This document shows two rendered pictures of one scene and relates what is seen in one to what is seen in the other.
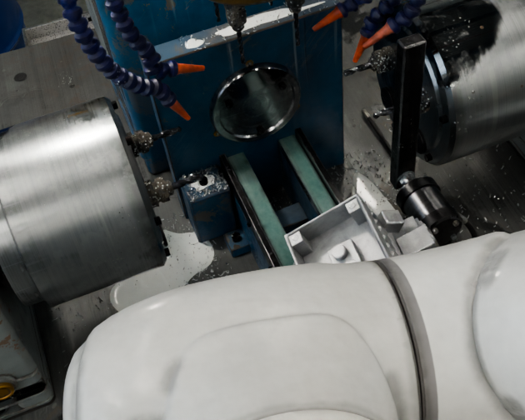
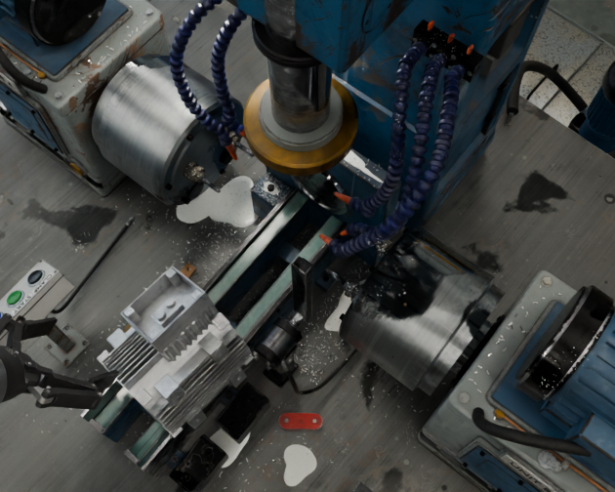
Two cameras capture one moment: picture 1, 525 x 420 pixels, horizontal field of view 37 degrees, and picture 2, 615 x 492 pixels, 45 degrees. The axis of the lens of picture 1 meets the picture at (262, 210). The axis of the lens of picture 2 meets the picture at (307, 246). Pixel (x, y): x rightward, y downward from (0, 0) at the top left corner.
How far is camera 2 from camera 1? 86 cm
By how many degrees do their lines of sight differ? 30
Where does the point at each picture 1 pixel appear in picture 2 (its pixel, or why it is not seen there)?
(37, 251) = (105, 138)
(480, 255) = not seen: outside the picture
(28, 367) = (94, 173)
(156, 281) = (211, 202)
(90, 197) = (142, 143)
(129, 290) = not seen: hidden behind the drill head
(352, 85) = (457, 235)
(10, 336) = (85, 154)
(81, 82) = not seen: hidden behind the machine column
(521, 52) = (408, 342)
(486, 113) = (362, 343)
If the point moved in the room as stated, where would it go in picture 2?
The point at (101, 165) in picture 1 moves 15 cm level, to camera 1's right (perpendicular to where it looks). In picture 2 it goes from (160, 135) to (206, 193)
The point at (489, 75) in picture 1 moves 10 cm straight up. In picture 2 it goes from (378, 329) to (384, 311)
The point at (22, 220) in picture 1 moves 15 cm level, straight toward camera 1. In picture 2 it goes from (109, 118) to (62, 182)
